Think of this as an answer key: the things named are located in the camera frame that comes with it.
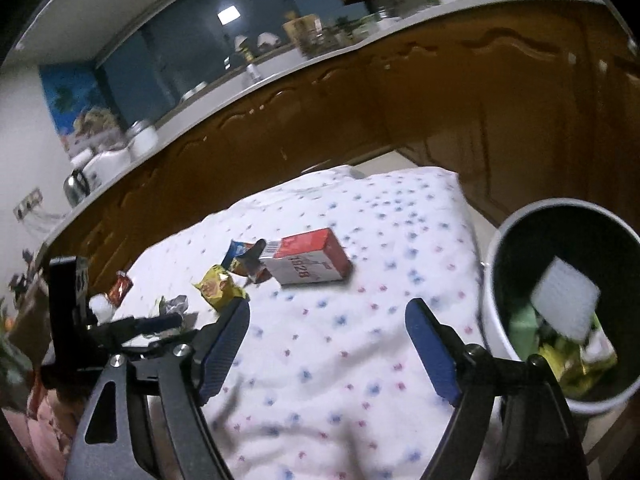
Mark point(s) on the red crushed can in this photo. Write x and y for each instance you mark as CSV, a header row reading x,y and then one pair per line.
x,y
120,287

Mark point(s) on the white jar with metal lid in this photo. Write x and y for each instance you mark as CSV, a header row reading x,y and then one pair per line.
x,y
142,139

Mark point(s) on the blue wall poster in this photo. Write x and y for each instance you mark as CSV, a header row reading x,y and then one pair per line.
x,y
75,105

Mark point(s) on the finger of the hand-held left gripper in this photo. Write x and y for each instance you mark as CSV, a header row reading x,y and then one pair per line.
x,y
145,325

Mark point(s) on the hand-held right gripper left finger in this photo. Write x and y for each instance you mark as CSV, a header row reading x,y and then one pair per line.
x,y
222,355

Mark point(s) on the green carton box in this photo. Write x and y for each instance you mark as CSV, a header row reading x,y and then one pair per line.
x,y
525,327

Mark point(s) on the white round waste bin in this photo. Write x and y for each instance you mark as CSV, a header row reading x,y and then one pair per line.
x,y
492,310

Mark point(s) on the yellow snack packet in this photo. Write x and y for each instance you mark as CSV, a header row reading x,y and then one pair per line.
x,y
220,287

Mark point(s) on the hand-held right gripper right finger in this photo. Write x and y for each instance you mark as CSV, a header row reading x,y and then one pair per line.
x,y
432,355

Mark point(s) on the wooden utensil holder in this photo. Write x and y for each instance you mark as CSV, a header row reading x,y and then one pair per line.
x,y
302,29

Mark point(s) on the silver crumpled wrapper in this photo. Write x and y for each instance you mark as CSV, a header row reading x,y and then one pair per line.
x,y
176,306

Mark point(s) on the white floral tablecloth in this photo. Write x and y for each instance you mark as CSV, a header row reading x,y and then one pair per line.
x,y
325,350

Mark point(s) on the red and white carton box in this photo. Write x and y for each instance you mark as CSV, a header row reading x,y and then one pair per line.
x,y
312,260

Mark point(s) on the white foam block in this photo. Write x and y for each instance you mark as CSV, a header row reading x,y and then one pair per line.
x,y
565,300

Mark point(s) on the steel electric kettle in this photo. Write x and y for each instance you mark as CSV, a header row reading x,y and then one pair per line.
x,y
76,186

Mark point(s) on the wooden lower cabinets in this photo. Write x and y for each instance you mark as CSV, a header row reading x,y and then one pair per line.
x,y
400,100

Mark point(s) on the dark kitchen window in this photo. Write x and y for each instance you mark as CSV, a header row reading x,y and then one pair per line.
x,y
190,35

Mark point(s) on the wall power socket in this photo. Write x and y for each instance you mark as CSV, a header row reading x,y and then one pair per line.
x,y
27,204

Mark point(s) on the small white bottle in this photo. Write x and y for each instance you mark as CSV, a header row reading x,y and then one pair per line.
x,y
252,71

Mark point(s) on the white kitchen countertop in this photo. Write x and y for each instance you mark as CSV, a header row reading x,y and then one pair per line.
x,y
200,110

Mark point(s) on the blue snack packet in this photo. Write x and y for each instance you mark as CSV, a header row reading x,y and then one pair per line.
x,y
237,252

